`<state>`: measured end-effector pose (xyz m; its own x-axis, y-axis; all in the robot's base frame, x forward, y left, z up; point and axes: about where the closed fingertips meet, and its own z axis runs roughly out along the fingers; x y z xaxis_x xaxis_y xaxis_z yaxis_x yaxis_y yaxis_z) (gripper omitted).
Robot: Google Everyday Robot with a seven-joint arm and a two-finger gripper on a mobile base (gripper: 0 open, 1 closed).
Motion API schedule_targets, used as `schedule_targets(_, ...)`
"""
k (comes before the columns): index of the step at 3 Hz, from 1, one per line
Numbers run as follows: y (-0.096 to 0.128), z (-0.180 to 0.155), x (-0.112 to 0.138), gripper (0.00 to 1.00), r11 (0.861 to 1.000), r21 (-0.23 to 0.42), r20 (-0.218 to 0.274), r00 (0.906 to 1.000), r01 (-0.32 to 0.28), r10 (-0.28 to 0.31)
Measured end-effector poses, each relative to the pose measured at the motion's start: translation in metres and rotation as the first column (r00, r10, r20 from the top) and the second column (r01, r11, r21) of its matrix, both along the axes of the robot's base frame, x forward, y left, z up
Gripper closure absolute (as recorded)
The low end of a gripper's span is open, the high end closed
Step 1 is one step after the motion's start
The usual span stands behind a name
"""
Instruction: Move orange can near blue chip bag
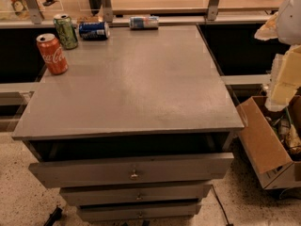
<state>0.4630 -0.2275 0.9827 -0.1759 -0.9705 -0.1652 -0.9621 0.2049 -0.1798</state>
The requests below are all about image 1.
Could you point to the orange labelled bottle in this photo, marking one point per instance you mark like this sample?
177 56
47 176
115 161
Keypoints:
20 8

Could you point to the bottom grey drawer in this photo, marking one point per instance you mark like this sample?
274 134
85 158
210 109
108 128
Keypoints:
139 211

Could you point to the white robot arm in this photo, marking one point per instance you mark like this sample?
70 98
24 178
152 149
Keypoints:
288 32

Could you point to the green handled brush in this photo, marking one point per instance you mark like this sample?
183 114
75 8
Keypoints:
288 116

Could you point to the black object on floor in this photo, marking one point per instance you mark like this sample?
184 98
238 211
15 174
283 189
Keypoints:
55 216

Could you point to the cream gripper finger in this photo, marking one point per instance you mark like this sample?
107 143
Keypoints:
288 78
268 31

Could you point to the orange Coca-Cola can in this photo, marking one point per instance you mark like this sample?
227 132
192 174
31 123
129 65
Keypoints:
51 52

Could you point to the cardboard box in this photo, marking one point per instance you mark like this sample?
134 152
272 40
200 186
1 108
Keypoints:
269 158

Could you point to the grey drawer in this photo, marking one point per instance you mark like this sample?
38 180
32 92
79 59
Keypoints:
139 211
132 170
94 195

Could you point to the blue Pepsi can lying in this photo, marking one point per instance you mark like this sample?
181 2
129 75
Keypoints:
94 31

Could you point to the grey drawer cabinet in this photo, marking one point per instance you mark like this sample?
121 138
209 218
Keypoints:
138 93

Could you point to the top grey drawer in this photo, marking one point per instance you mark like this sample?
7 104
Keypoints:
132 170

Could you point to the silver blue Red Bull can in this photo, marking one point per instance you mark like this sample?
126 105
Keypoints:
144 22

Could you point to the middle grey drawer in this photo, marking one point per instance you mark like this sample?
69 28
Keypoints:
94 195

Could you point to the green soda can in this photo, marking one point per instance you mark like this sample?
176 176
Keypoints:
65 31

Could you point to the dark object on shelf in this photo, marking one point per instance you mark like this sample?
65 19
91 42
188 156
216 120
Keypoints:
48 3

